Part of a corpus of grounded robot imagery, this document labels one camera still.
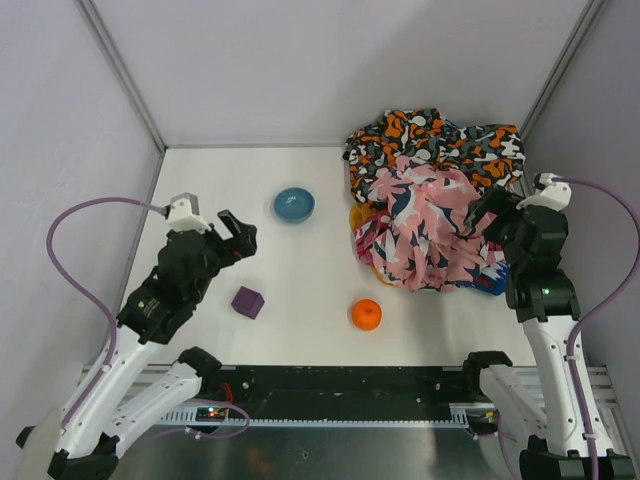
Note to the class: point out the orange fruit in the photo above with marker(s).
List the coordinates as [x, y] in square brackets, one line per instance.
[366, 314]

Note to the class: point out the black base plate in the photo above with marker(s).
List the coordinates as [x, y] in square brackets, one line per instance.
[311, 392]

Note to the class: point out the yellow cloth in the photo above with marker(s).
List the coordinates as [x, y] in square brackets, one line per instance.
[364, 221]

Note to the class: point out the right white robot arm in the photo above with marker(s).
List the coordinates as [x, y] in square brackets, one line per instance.
[563, 436]

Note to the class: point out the orange black patterned cloth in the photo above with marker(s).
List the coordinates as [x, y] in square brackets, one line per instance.
[488, 155]

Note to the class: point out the pink floral cloth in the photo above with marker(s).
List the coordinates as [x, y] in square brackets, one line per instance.
[422, 242]

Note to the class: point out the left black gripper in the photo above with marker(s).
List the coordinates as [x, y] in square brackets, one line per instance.
[220, 245]

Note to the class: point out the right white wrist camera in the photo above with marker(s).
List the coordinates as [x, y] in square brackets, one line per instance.
[551, 191]

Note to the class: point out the blue ceramic bowl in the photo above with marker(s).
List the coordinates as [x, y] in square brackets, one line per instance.
[294, 205]

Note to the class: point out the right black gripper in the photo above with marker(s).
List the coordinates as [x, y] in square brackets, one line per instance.
[500, 220]

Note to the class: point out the blue red patterned cloth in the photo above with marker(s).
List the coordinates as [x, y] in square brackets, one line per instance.
[493, 277]

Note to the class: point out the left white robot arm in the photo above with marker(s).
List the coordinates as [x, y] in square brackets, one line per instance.
[88, 436]

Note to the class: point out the grey slotted cable duct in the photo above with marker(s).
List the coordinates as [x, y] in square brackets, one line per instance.
[199, 415]

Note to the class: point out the purple cube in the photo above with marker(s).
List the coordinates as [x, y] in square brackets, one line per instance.
[248, 302]

